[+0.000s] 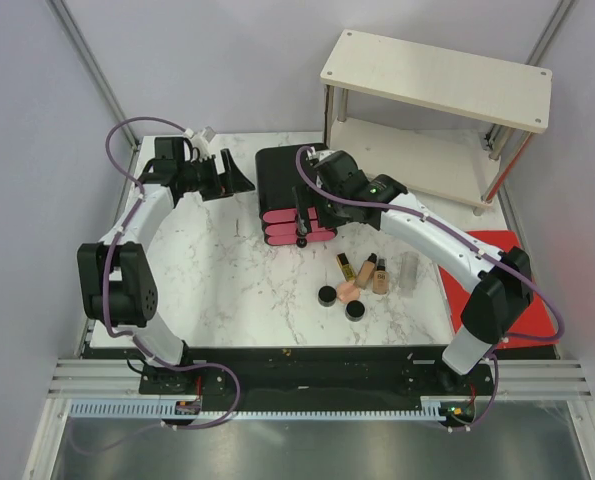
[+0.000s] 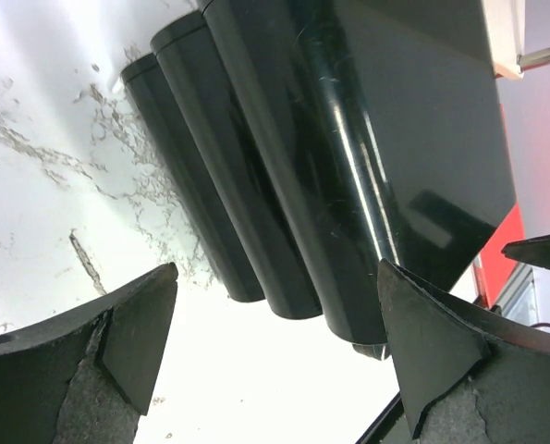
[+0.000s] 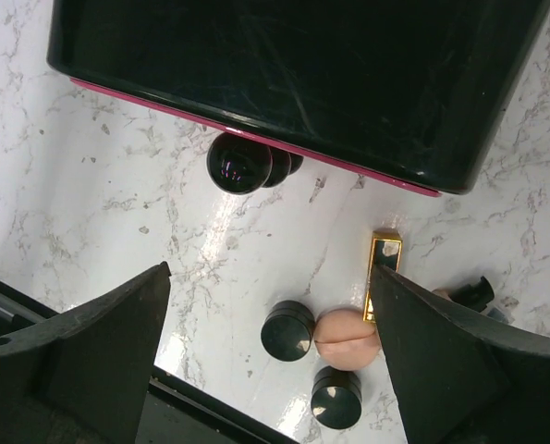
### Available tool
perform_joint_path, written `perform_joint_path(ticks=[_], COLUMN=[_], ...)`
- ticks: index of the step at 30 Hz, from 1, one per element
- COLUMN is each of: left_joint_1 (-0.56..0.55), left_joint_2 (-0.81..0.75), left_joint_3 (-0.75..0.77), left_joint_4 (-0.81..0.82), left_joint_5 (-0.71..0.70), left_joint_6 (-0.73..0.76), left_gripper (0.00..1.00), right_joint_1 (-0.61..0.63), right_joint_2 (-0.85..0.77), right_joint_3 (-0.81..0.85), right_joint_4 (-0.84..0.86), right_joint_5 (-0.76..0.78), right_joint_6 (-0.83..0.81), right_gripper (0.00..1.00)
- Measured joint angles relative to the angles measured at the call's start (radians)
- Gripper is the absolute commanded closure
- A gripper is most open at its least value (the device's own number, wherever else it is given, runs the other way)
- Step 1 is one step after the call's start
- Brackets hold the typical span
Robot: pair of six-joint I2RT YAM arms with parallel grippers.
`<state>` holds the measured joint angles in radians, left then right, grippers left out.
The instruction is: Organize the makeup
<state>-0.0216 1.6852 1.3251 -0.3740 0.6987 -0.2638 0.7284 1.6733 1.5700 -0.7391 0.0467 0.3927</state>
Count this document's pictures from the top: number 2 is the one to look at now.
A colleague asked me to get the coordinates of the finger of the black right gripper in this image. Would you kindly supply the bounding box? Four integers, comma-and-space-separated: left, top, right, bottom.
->
501, 234, 550, 270

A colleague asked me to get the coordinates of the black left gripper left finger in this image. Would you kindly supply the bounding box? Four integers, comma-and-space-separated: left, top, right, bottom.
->
0, 263, 178, 443

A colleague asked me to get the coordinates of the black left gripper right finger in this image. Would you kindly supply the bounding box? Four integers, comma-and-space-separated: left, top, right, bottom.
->
377, 260, 550, 443

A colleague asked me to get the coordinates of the black drawer cabinet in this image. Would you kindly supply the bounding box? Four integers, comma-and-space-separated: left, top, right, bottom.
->
121, 1, 516, 347

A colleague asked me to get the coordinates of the red board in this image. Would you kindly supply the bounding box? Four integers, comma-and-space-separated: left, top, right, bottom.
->
471, 104, 526, 307

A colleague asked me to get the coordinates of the white two-tier shelf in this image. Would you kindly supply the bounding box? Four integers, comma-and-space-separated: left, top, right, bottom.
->
482, 0, 550, 80

